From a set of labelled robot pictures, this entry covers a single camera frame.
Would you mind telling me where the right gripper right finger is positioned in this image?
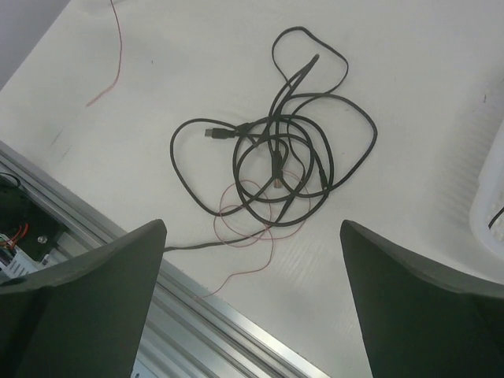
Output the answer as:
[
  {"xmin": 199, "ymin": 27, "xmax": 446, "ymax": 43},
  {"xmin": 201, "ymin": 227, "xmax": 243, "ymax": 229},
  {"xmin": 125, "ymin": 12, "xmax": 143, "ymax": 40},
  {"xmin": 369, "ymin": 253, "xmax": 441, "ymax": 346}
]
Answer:
[{"xmin": 340, "ymin": 220, "xmax": 503, "ymax": 377}]

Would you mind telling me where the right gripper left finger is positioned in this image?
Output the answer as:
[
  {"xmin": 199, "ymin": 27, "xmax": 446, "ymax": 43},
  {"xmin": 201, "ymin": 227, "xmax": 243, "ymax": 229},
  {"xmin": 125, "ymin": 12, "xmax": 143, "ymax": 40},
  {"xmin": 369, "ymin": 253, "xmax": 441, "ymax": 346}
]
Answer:
[{"xmin": 1, "ymin": 220, "xmax": 167, "ymax": 377}]

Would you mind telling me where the black usb cable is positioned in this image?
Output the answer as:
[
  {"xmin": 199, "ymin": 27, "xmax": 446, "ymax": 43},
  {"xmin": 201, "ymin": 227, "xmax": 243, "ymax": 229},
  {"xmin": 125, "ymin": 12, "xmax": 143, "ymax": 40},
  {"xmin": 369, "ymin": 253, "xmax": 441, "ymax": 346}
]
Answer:
[{"xmin": 169, "ymin": 26, "xmax": 378, "ymax": 228}]

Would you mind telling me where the right white plastic basket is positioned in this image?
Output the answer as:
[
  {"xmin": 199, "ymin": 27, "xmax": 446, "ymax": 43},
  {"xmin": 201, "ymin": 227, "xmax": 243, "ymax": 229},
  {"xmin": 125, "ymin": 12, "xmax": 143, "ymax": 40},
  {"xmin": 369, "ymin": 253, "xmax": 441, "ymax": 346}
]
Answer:
[{"xmin": 469, "ymin": 124, "xmax": 503, "ymax": 259}]

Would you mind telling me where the aluminium mounting rail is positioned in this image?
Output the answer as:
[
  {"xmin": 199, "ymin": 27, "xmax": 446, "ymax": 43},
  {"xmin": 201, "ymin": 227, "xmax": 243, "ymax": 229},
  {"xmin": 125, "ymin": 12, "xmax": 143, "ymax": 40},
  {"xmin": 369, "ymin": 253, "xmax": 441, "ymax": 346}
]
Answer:
[{"xmin": 1, "ymin": 143, "xmax": 325, "ymax": 377}]

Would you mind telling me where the thick black cable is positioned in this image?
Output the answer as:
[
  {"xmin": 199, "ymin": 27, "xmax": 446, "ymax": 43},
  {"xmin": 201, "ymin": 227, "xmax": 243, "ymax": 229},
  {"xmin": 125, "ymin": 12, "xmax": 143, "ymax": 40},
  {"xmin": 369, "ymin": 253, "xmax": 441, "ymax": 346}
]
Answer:
[{"xmin": 164, "ymin": 228, "xmax": 269, "ymax": 253}]

